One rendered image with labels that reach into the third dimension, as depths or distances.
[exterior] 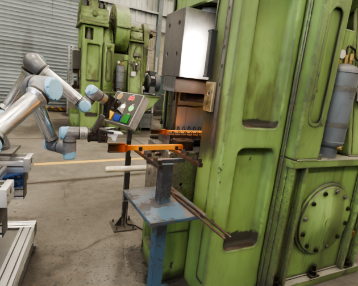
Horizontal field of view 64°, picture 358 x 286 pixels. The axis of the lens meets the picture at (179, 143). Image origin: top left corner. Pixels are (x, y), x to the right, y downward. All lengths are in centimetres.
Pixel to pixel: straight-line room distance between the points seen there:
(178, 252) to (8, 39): 845
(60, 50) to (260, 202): 859
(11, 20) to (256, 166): 869
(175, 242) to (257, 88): 113
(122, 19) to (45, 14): 349
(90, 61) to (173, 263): 537
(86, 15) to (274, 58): 539
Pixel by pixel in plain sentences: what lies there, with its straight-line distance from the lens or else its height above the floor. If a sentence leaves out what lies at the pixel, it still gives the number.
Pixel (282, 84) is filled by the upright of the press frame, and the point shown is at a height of 138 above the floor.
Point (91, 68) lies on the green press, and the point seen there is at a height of 140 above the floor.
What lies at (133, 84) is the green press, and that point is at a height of 114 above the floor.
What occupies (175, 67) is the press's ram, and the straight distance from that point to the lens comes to 184.
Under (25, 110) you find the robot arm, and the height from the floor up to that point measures 113.
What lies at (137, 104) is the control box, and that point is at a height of 113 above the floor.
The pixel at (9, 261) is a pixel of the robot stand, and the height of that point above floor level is 23.
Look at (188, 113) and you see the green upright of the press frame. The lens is 218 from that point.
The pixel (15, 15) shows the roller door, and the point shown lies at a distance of 974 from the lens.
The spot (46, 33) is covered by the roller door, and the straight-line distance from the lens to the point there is 977.
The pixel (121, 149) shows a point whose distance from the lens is 147.
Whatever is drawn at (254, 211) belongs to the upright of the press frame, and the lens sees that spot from 197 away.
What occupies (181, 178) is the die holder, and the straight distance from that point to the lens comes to 181.
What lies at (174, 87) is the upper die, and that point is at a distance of 183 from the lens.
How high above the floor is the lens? 134
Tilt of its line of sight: 12 degrees down
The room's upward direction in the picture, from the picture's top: 6 degrees clockwise
